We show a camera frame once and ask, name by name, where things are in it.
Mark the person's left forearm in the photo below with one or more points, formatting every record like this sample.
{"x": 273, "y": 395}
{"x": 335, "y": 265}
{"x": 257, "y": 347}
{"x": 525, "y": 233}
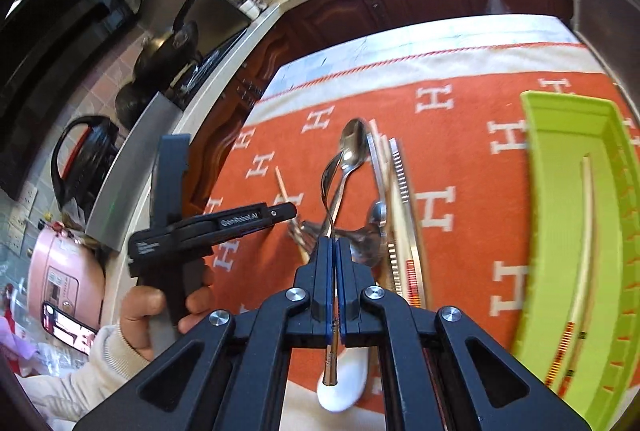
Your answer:
{"x": 75, "y": 386}

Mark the black pot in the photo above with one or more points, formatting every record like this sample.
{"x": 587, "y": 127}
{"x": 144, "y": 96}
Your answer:
{"x": 130, "y": 103}

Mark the green striped wooden chopstick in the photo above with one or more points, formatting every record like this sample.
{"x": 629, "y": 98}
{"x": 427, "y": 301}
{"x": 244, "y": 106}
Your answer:
{"x": 575, "y": 361}

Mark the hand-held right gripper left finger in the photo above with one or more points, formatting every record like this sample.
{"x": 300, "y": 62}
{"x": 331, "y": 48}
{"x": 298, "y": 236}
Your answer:
{"x": 325, "y": 266}

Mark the spiral metal chopstick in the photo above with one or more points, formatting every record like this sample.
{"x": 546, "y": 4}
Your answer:
{"x": 401, "y": 181}

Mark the brown wooden chopstick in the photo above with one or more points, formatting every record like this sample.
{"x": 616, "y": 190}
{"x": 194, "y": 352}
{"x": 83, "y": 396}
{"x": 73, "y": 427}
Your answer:
{"x": 283, "y": 188}

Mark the pink rice cooker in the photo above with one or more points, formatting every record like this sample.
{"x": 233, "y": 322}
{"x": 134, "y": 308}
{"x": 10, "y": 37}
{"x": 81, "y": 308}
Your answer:
{"x": 55, "y": 271}

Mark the person's left hand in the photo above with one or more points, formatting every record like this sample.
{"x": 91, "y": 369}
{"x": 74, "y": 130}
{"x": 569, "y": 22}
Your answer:
{"x": 142, "y": 311}

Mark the black gas stove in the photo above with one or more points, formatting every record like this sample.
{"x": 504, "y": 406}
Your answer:
{"x": 205, "y": 66}

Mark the dark appliance door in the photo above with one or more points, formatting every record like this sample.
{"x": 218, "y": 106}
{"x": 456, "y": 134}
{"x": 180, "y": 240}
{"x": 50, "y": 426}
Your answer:
{"x": 605, "y": 21}

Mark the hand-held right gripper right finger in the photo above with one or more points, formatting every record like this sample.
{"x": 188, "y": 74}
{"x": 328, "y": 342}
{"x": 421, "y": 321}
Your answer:
{"x": 345, "y": 266}

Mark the metal fork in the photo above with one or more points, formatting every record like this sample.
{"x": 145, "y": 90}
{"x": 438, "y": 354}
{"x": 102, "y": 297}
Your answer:
{"x": 326, "y": 183}

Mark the black range hood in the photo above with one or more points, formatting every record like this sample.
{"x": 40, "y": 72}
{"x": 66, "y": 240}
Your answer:
{"x": 50, "y": 61}

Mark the large metal spoon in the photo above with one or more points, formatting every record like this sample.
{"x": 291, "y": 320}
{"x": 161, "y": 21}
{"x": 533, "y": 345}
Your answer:
{"x": 355, "y": 146}

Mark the red striped wooden chopstick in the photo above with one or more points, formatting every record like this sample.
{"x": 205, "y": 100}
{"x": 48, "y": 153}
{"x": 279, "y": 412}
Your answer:
{"x": 411, "y": 283}

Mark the black frying pan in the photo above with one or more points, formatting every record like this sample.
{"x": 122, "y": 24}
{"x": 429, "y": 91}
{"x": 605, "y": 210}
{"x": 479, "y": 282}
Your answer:
{"x": 165, "y": 56}

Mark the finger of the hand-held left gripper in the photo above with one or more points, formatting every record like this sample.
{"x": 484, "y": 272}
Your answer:
{"x": 250, "y": 223}

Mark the plain metal chopstick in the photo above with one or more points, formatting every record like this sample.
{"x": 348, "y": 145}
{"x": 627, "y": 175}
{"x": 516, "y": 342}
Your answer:
{"x": 377, "y": 166}

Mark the white ceramic spoon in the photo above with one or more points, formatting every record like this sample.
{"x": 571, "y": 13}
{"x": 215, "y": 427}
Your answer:
{"x": 345, "y": 391}

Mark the black round appliance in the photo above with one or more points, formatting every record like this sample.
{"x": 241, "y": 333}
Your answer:
{"x": 85, "y": 161}

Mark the orange printed blanket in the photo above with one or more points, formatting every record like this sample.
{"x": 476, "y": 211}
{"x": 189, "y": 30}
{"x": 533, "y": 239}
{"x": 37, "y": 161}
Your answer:
{"x": 450, "y": 151}

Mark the smartphone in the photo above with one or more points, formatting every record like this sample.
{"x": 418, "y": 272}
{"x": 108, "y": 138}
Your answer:
{"x": 65, "y": 326}

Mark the green plastic tray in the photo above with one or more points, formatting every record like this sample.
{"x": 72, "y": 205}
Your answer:
{"x": 550, "y": 221}

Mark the steel splash guard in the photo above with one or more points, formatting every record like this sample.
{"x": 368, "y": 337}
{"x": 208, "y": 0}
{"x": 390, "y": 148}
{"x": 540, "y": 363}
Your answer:
{"x": 215, "y": 11}

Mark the orange striped wooden chopstick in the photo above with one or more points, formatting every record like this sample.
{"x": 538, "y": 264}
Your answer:
{"x": 590, "y": 221}

